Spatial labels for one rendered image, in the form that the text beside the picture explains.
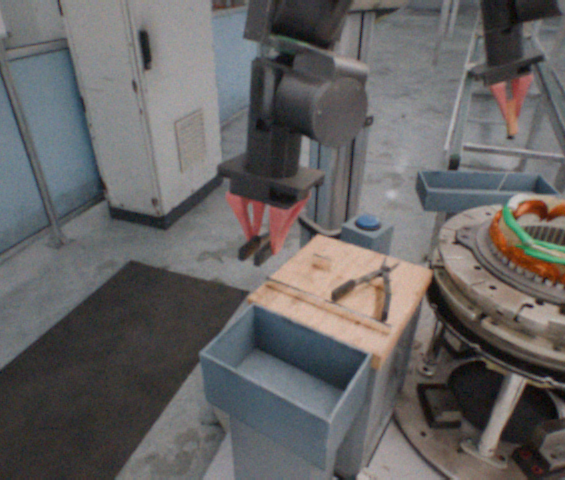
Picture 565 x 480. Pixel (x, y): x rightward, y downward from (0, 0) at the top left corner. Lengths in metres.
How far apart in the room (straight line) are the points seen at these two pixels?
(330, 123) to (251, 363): 0.36
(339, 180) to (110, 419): 1.29
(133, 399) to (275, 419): 1.41
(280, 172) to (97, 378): 1.66
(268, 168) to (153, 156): 2.27
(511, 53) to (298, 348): 0.58
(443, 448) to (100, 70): 2.42
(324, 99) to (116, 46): 2.28
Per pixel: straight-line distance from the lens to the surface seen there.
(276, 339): 0.60
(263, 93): 0.43
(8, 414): 2.04
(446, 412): 0.80
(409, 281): 0.65
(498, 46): 0.87
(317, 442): 0.50
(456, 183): 1.04
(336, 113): 0.38
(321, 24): 0.44
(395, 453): 0.80
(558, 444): 0.83
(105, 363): 2.06
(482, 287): 0.62
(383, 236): 0.83
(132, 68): 2.58
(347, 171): 0.98
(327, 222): 1.02
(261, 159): 0.45
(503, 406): 0.72
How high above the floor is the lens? 1.44
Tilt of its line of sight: 33 degrees down
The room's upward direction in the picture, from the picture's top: straight up
